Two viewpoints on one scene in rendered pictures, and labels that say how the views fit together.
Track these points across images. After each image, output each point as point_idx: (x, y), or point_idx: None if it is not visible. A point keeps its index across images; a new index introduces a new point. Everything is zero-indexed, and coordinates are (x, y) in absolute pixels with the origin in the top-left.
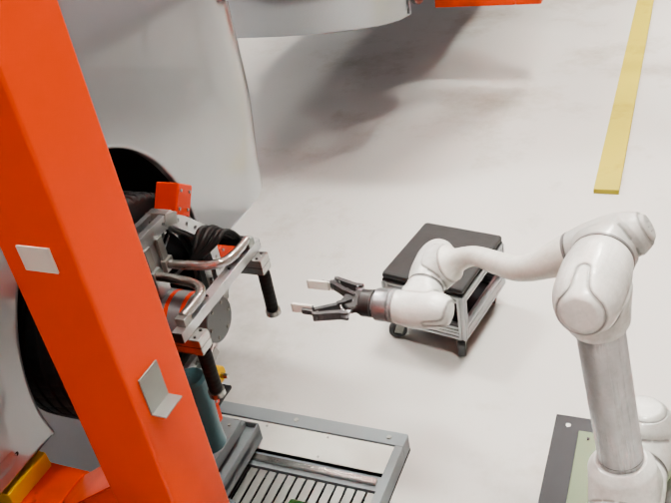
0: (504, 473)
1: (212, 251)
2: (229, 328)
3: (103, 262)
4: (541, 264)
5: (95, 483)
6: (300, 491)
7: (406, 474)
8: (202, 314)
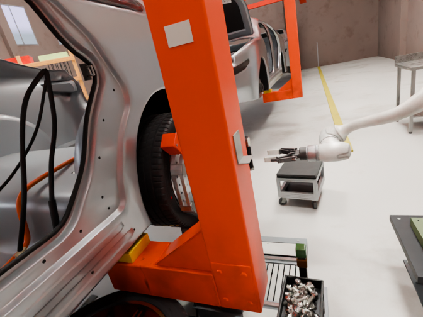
0: (359, 253)
1: None
2: None
3: (218, 43)
4: (415, 103)
5: (183, 239)
6: None
7: (310, 257)
8: None
